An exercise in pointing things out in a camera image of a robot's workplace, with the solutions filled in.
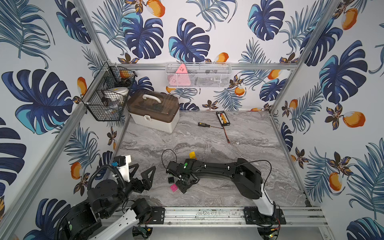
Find pink lego brick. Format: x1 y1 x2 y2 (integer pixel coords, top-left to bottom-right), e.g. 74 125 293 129
170 184 179 193

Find black lego brick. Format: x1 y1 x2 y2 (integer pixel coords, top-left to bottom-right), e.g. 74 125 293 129
168 177 175 184

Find yellow lego brick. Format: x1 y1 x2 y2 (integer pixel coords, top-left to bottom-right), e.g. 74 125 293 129
189 152 196 159

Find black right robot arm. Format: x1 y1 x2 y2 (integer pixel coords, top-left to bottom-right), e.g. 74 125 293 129
161 158 276 217

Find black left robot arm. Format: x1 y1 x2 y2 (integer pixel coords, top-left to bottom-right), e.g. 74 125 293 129
54 162 156 240

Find black yellow screwdriver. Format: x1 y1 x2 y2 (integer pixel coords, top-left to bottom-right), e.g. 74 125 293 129
198 122 223 129

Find white box brown lid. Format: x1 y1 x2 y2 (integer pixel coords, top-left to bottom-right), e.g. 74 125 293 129
127 90 180 133

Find black board yellow connectors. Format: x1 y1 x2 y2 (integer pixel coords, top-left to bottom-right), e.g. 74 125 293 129
216 111 231 127

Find white object in basket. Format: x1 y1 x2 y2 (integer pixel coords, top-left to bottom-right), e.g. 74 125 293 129
103 87 129 100

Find pink triangle card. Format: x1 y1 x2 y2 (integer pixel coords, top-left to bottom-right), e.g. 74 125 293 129
169 64 192 88

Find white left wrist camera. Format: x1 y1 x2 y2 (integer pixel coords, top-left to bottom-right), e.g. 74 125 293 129
112 155 132 183

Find black wire basket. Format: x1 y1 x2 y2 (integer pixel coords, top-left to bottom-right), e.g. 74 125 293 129
81 63 138 122

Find clear wall shelf tray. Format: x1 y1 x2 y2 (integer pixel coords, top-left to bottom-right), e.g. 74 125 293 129
165 63 232 89

